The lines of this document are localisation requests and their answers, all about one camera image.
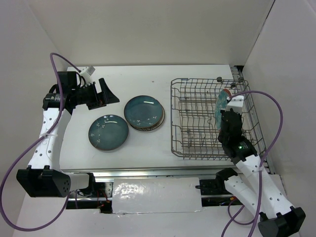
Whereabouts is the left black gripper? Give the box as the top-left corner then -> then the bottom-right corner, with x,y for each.
72,78 -> 119,110

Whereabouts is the red teal floral plate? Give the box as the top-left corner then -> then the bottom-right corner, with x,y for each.
214,88 -> 232,130

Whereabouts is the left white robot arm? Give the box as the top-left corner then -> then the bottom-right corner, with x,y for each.
16,71 -> 119,198

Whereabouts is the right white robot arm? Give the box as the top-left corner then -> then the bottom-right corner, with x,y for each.
215,109 -> 306,237

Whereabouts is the dark teal plate left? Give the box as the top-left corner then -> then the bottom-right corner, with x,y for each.
88,115 -> 129,151

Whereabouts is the dark teal plate stacked top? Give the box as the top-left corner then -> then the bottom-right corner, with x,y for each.
123,95 -> 163,129

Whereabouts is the patterned plate under stack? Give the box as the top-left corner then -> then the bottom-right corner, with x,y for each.
124,105 -> 165,132

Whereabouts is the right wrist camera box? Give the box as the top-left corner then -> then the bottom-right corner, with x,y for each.
225,95 -> 244,115

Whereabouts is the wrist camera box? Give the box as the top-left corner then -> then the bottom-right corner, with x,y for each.
79,66 -> 95,85
225,95 -> 244,115

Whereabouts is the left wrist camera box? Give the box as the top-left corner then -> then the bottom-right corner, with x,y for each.
79,66 -> 95,85

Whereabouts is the grey wire dish rack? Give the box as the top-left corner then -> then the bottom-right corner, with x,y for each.
169,76 -> 269,165

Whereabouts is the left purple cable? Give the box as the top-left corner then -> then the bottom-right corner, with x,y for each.
0,52 -> 82,232

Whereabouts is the aluminium mounting rail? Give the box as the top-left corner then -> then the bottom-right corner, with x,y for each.
55,65 -> 275,210

